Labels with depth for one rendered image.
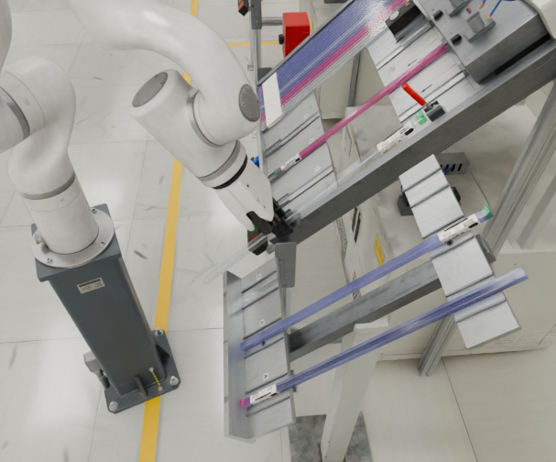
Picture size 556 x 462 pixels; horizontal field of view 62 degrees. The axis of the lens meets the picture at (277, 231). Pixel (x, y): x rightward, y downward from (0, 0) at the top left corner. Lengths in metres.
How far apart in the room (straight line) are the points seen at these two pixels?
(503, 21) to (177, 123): 0.62
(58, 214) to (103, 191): 1.34
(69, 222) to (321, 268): 1.14
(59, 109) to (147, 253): 1.17
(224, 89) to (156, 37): 0.09
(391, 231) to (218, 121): 0.78
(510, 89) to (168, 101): 0.62
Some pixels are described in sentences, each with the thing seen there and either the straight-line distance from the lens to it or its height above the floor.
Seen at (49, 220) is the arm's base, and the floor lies 0.82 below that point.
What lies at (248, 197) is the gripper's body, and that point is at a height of 1.06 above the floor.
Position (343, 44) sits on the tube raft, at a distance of 1.38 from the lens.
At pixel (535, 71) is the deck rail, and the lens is 0.96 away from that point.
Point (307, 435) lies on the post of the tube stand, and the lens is 1.61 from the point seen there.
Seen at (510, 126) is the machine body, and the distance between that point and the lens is 1.78.
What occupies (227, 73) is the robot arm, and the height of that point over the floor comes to 1.25.
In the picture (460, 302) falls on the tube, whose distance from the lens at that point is 0.67.
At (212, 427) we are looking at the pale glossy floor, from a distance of 1.64.
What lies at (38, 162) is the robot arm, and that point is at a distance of 1.03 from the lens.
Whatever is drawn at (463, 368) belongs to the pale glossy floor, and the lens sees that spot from 1.83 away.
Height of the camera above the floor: 1.53
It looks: 48 degrees down
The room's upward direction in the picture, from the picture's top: straight up
